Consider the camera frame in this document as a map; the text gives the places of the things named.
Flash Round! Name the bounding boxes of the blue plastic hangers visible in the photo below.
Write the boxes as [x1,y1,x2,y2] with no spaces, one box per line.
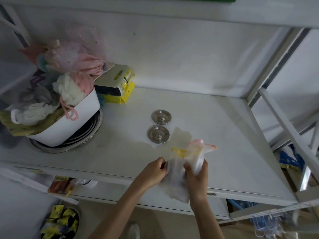
[228,199,297,239]

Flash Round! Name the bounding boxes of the blue packaged item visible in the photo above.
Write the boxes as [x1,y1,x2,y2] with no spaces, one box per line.
[279,144,306,176]

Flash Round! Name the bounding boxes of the person's right hand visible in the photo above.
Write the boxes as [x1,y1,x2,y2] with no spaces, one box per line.
[183,159,209,202]

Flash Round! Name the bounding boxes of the white metal shelf rack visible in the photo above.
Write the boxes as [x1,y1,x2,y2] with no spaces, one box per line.
[0,0,319,225]

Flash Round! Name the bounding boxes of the person's right forearm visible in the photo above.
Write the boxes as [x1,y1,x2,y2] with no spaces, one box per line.
[190,197,225,239]

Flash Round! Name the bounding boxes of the person's left hand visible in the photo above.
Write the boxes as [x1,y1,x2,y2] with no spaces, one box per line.
[137,157,168,189]

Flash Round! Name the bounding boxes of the white plastic tub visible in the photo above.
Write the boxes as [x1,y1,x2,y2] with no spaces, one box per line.
[25,88,101,147]

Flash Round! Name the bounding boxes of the round steel sink stopper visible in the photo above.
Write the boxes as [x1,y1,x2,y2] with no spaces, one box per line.
[151,110,172,125]
[147,125,170,144]

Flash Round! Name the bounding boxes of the person's left forearm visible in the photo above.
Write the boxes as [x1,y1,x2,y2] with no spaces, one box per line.
[88,177,151,239]

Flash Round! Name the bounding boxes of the clear plastic bag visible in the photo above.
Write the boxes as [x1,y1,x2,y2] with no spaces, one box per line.
[162,139,217,203]

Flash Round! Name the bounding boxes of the pile of mesh bath sponges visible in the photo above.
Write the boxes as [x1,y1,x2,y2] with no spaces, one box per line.
[0,26,106,137]

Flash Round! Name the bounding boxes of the person's white shoe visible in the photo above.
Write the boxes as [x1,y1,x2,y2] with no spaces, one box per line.
[127,222,141,239]

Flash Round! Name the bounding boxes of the orange snack packet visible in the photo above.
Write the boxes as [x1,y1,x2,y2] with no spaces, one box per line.
[47,176,78,197]

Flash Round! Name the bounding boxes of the pile of yellow black packets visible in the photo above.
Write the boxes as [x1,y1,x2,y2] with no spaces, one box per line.
[40,205,81,239]

